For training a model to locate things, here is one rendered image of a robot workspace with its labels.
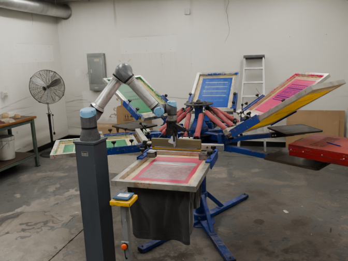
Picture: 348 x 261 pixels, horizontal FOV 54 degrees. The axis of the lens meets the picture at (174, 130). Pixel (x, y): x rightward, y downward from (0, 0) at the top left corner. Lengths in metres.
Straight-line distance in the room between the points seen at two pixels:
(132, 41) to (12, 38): 2.23
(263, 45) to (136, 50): 2.51
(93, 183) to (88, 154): 0.22
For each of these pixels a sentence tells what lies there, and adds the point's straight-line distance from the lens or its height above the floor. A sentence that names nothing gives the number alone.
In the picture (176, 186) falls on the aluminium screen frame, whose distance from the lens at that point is 2.18.
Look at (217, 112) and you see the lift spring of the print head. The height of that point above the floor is 1.23.
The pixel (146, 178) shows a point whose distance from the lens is 2.42.
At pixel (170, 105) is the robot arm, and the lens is 2.63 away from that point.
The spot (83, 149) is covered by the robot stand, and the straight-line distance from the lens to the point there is 2.59.
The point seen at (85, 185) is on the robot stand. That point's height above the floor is 0.86.
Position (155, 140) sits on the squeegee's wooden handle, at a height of 1.13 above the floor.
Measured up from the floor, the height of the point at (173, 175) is 0.96.
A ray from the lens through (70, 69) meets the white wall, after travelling 7.96.
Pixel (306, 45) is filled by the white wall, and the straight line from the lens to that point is 6.69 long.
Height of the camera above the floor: 1.78
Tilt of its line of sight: 12 degrees down
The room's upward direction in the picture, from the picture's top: 2 degrees counter-clockwise
